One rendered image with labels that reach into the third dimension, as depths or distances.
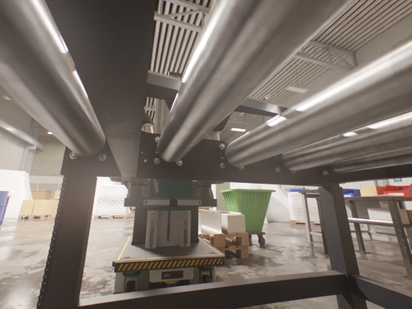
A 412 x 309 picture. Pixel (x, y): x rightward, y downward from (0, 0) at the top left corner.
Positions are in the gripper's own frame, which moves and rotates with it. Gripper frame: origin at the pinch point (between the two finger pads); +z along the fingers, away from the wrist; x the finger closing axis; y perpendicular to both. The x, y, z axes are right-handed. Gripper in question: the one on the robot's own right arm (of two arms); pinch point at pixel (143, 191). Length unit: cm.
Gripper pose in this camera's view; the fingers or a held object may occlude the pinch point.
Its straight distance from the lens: 106.8
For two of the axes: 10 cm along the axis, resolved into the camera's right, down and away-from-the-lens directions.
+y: -2.8, 6.0, 7.5
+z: 2.4, 8.0, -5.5
